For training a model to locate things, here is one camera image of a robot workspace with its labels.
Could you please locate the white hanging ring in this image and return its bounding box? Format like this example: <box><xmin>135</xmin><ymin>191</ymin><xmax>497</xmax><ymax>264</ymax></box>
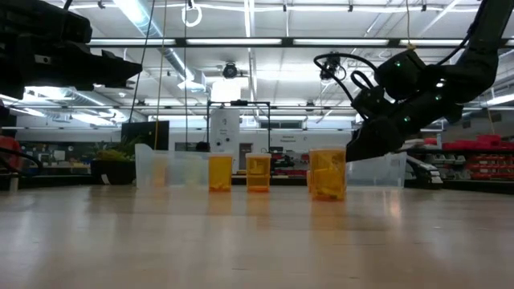
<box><xmin>181</xmin><ymin>2</ymin><xmax>203</xmax><ymax>28</ymax></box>

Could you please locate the small orange pill bottle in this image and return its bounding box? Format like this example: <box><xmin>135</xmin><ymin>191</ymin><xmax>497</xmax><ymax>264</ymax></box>
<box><xmin>153</xmin><ymin>158</ymin><xmax>168</xmax><ymax>186</ymax></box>

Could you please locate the silver ventilation duct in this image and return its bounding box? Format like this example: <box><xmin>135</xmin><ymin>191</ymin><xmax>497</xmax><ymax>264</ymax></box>
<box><xmin>67</xmin><ymin>90</ymin><xmax>137</xmax><ymax>121</ymax></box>

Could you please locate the black stapler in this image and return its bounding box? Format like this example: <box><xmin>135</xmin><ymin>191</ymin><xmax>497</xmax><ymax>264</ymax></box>
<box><xmin>406</xmin><ymin>154</ymin><xmax>444</xmax><ymax>185</ymax></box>

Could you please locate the thin black metal frame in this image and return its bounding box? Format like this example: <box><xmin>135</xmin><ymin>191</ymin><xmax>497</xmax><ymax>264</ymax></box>
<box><xmin>206</xmin><ymin>99</ymin><xmax>271</xmax><ymax>154</ymax></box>

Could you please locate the cluttered background workbench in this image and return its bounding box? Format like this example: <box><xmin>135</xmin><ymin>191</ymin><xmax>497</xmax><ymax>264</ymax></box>
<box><xmin>15</xmin><ymin>140</ymin><xmax>96</xmax><ymax>177</ymax></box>

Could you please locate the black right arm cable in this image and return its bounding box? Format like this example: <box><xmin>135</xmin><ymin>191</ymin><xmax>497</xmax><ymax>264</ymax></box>
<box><xmin>312</xmin><ymin>51</ymin><xmax>379</xmax><ymax>121</ymax></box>

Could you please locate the white equipment cabinet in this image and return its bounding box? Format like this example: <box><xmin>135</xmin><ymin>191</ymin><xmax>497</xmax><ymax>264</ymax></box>
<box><xmin>209</xmin><ymin>108</ymin><xmax>241</xmax><ymax>153</ymax></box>

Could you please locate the potted green plant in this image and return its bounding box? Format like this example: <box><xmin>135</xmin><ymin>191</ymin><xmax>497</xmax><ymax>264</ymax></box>
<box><xmin>90</xmin><ymin>135</ymin><xmax>142</xmax><ymax>186</ymax></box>

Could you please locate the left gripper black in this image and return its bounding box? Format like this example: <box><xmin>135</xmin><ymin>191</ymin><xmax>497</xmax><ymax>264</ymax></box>
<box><xmin>0</xmin><ymin>35</ymin><xmax>143</xmax><ymax>102</ymax></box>

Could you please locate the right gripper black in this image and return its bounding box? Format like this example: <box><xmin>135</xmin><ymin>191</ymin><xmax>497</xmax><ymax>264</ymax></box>
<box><xmin>345</xmin><ymin>85</ymin><xmax>407</xmax><ymax>163</ymax></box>

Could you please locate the black hanging ceiling camera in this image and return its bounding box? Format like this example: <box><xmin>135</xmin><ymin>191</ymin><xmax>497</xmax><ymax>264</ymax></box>
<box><xmin>320</xmin><ymin>51</ymin><xmax>347</xmax><ymax>83</ymax></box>

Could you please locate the shelf with red bins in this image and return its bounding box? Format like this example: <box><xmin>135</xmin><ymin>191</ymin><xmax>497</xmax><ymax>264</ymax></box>
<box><xmin>421</xmin><ymin>134</ymin><xmax>514</xmax><ymax>181</ymax></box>

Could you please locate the overhead light bar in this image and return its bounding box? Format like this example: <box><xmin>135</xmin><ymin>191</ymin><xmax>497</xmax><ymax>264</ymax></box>
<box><xmin>88</xmin><ymin>37</ymin><xmax>514</xmax><ymax>47</ymax></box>

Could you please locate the yellow hanging connector cable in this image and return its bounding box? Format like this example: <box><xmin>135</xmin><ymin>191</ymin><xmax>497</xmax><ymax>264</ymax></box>
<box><xmin>404</xmin><ymin>0</ymin><xmax>418</xmax><ymax>52</ymax></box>

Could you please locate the clear plastic bin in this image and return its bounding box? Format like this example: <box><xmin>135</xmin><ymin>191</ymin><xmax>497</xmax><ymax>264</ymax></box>
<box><xmin>135</xmin><ymin>143</ymin><xmax>210</xmax><ymax>189</ymax></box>
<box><xmin>345</xmin><ymin>151</ymin><xmax>408</xmax><ymax>189</ymax></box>

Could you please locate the black hanging cable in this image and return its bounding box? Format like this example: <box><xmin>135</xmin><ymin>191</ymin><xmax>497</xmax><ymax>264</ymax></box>
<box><xmin>128</xmin><ymin>0</ymin><xmax>157</xmax><ymax>124</ymax></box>

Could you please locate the black monitor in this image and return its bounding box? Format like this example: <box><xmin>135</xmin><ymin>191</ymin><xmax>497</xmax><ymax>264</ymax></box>
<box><xmin>120</xmin><ymin>120</ymin><xmax>170</xmax><ymax>152</ymax></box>

